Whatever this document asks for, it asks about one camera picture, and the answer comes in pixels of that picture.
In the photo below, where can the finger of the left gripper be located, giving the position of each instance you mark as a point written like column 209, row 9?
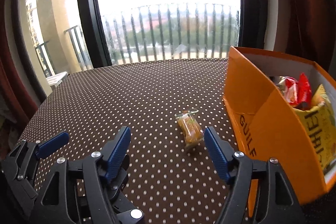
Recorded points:
column 21, row 164

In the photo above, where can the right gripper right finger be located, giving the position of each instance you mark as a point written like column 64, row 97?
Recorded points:
column 276, row 201

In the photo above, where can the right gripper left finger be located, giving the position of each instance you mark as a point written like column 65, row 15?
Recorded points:
column 105, row 176

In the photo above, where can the yellow honey butter chips bag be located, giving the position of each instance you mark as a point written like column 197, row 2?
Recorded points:
column 319, row 124

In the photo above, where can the red silver snack packet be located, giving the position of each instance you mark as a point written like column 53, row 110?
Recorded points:
column 288, row 86

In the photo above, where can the red cartoon face snack bag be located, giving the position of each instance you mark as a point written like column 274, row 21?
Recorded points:
column 304, row 92

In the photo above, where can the brown polka dot tablecloth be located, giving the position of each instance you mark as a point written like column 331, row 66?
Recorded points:
column 169, row 183

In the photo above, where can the orange cardboard box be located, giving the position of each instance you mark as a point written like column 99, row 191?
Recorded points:
column 266, row 126

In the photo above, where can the small yellow wrapped pastry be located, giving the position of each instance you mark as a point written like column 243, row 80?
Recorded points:
column 191, row 129

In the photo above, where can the white air conditioner unit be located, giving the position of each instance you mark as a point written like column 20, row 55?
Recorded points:
column 55, row 80

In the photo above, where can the dark red left curtain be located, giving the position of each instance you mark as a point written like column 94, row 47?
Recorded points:
column 13, row 91

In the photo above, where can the dark red curtain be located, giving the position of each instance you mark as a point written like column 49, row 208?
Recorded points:
column 13, row 91
column 303, row 28

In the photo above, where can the balcony metal railing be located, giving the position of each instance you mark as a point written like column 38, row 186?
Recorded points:
column 145, row 33

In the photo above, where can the dark red right curtain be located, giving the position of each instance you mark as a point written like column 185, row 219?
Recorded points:
column 303, row 28

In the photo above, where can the black window frame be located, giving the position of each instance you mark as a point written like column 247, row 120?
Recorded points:
column 94, row 33

